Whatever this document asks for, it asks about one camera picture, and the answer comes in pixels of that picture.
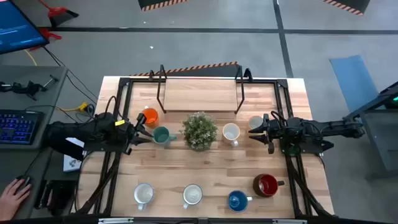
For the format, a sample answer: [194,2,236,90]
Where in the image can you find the white mug red stripes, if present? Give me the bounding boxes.
[133,182,155,212]

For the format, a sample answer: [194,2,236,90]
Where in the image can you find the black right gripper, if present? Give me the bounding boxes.
[248,113,282,147]

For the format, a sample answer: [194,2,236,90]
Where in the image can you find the dark mug red inside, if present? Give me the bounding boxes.
[252,173,285,198]

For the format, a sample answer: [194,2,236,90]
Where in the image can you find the wooden shelf black metal frame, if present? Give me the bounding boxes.
[148,64,254,115]

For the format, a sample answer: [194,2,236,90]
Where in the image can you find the silver bracket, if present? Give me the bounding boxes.
[272,218,308,224]
[98,217,135,224]

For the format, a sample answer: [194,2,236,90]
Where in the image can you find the red dustpan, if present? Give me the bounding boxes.
[37,0,80,27]

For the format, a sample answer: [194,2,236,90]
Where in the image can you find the black aluminium table frame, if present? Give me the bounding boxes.
[73,76,335,218]

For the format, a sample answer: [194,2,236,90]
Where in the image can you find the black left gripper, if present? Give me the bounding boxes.
[118,120,154,156]

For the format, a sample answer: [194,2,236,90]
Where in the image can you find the blue glazed mug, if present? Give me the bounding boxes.
[227,190,253,213]

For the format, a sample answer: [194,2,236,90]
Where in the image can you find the potted green plant striped pot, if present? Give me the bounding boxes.
[179,111,219,152]

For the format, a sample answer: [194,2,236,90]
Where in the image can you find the black backlit keyboard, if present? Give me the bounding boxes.
[0,109,45,146]

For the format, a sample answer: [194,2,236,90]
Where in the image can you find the person's hand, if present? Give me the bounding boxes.
[0,179,32,222]

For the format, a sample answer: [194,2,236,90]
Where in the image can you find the dark metal cart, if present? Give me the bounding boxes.
[343,81,398,182]

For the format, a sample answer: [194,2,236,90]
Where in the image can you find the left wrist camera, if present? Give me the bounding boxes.
[135,112,147,127]

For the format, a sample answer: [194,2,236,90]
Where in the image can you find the black monitor cable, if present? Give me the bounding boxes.
[42,46,99,105]

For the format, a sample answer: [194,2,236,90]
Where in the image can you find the honeycomb pattern mug orange rim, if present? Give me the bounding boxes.
[248,115,264,131]

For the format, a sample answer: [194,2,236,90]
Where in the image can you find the red brush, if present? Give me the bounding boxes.
[29,27,63,52]

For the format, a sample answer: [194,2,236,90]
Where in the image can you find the white printed box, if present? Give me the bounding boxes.
[63,136,85,173]

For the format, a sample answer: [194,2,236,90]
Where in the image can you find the black clamp tool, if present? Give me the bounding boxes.
[0,74,60,101]

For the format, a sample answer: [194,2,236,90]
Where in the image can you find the blue floor mat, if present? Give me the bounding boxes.
[329,55,379,113]

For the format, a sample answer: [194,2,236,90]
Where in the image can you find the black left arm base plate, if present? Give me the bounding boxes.
[83,141,129,154]

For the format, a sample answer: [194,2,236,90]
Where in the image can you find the white mug yellow rim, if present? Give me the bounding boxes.
[221,123,241,147]

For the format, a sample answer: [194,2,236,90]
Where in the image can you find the black box under desk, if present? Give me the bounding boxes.
[33,179,77,216]

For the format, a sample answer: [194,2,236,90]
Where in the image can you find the teal mug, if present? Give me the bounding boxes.
[152,126,177,146]

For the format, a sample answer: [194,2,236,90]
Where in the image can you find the grey desk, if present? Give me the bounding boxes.
[0,64,70,220]

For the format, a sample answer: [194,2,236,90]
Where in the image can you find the black elongated pad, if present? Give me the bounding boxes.
[49,139,85,162]

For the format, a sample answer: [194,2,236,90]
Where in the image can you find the black hazard-striped floor ramp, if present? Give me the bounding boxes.
[129,61,241,77]
[138,0,189,12]
[322,0,371,16]

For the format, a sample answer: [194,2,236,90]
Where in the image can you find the computer monitor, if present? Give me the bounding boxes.
[0,0,50,55]

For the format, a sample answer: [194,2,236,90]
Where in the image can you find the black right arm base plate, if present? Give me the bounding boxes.
[278,136,325,156]

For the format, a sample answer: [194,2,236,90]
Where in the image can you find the yellow cable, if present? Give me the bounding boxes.
[24,49,38,67]

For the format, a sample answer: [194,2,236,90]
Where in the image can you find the white mug blue pattern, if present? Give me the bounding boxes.
[182,184,204,210]

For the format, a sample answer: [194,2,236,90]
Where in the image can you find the black computer mouse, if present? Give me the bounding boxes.
[15,175,32,194]

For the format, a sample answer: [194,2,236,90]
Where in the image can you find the yellow power plug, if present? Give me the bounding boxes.
[55,101,90,113]

